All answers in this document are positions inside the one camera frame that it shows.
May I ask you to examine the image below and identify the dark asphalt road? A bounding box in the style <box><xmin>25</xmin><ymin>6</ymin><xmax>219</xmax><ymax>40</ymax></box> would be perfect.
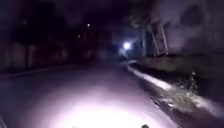
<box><xmin>0</xmin><ymin>61</ymin><xmax>182</xmax><ymax>128</ymax></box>

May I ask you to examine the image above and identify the pale high wall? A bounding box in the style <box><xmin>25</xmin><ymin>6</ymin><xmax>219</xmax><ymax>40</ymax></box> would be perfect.
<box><xmin>165</xmin><ymin>0</ymin><xmax>224</xmax><ymax>57</ymax></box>

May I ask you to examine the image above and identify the grass verge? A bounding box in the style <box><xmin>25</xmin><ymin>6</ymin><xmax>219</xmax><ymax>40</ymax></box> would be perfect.
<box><xmin>135</xmin><ymin>54</ymin><xmax>224</xmax><ymax>103</ymax></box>

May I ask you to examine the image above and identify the pale concrete kerb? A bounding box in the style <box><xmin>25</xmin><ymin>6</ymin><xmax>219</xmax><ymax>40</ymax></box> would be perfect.
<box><xmin>125</xmin><ymin>62</ymin><xmax>224</xmax><ymax>118</ymax></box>

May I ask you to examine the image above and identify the bright street lamp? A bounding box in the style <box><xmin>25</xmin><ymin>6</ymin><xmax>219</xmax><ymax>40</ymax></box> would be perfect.
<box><xmin>121</xmin><ymin>40</ymin><xmax>133</xmax><ymax>51</ymax></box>

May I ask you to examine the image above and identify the dark fence wall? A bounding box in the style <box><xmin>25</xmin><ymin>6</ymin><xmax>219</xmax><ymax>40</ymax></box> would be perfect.
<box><xmin>0</xmin><ymin>39</ymin><xmax>113</xmax><ymax>73</ymax></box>

